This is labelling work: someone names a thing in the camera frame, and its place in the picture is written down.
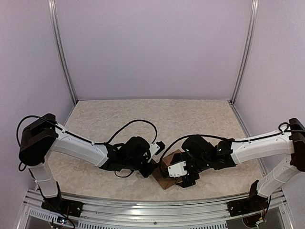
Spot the brown cardboard paper box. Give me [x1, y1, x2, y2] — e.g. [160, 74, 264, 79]
[152, 150, 181, 190]

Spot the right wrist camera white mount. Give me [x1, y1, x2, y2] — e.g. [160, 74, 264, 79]
[161, 161, 188, 178]

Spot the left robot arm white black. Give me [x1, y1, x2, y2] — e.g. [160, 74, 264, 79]
[16, 114, 165, 212]

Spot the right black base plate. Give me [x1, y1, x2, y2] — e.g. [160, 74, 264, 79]
[227, 197, 268, 217]

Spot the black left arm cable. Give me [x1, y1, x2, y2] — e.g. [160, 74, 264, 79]
[16, 115, 159, 178]

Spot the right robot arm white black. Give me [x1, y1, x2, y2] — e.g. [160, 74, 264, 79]
[167, 118, 305, 216]

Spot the front aluminium rail frame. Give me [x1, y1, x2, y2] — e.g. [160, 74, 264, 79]
[13, 190, 296, 229]

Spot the right aluminium frame post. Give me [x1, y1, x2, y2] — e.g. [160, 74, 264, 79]
[230, 0, 259, 106]

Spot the left aluminium frame post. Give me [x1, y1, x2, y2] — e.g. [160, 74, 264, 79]
[48, 0, 78, 106]

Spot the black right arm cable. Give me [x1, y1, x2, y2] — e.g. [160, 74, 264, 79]
[159, 123, 305, 167]

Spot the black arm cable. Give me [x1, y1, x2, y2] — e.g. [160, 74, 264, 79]
[16, 115, 159, 178]
[159, 123, 305, 167]

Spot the aluminium frame post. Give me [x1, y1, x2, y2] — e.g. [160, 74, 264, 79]
[48, 0, 78, 106]
[230, 0, 259, 106]

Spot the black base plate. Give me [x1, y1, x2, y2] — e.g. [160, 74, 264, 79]
[227, 197, 268, 217]
[41, 181, 84, 218]

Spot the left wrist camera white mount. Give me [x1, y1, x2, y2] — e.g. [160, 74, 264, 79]
[147, 141, 165, 162]

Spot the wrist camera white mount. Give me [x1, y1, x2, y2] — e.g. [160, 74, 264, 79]
[161, 161, 188, 178]
[147, 141, 165, 162]

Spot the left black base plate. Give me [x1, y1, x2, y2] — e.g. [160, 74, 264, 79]
[41, 181, 84, 218]

